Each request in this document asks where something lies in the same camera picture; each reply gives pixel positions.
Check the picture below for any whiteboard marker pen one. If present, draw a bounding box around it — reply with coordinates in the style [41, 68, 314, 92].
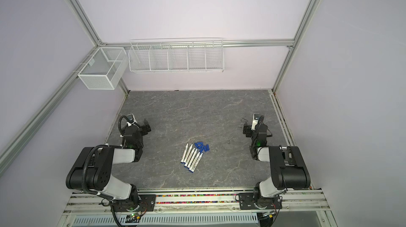
[181, 143, 189, 163]

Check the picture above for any whiteboard marker pen three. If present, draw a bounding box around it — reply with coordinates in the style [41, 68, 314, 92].
[185, 148, 196, 168]

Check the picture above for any whiteboard marker pen two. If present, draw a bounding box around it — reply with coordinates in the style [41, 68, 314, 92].
[184, 145, 193, 166]

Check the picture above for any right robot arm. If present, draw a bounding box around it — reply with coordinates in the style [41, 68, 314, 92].
[243, 113, 311, 210]

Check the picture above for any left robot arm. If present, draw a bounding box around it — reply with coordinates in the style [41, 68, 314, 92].
[66, 114, 154, 212]

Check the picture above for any whiteboard marker pen four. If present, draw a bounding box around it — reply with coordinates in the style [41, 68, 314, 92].
[187, 151, 200, 170]

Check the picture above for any whiteboard marker pen five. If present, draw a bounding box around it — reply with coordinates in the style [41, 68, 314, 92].
[189, 153, 203, 173]

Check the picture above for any white mesh box basket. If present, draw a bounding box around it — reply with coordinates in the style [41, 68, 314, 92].
[78, 47, 129, 90]

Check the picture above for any white vent grille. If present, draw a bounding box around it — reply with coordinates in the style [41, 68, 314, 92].
[72, 213, 259, 227]

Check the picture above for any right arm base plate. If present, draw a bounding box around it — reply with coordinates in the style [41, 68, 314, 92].
[235, 192, 282, 210]

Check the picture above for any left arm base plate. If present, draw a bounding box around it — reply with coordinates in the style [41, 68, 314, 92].
[112, 194, 156, 213]

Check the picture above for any white wire shelf basket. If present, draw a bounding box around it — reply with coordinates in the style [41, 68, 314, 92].
[129, 38, 225, 73]

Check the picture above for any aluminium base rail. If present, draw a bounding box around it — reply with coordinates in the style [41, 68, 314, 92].
[62, 187, 331, 216]

